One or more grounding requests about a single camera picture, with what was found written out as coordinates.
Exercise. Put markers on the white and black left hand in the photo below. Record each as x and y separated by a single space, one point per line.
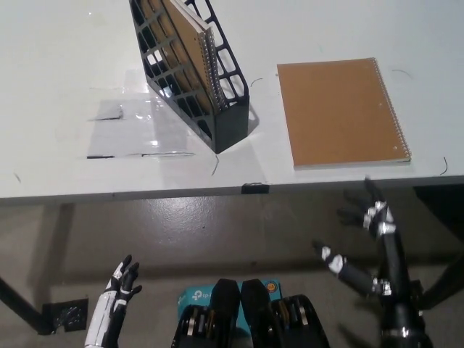
108 304

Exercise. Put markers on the black and white right hand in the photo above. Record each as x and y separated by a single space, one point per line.
393 253

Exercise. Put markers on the brown spiral notebook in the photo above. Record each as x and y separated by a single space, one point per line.
337 112
183 54

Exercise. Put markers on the black lattice book holder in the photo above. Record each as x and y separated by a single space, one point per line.
232 127

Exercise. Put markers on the black floor plate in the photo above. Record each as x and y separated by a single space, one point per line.
69 315

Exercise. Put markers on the grey table leg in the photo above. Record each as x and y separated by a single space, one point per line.
62 235

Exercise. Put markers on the teal router box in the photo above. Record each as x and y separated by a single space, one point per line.
192 295

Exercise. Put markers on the black robot legs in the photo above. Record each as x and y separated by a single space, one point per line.
253 326

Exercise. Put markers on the black table edge clip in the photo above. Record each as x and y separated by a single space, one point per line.
255 188

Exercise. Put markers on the clear plastic sheet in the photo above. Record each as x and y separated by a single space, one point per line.
145 134

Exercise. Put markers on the grey paper patch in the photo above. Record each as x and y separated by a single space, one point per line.
107 110

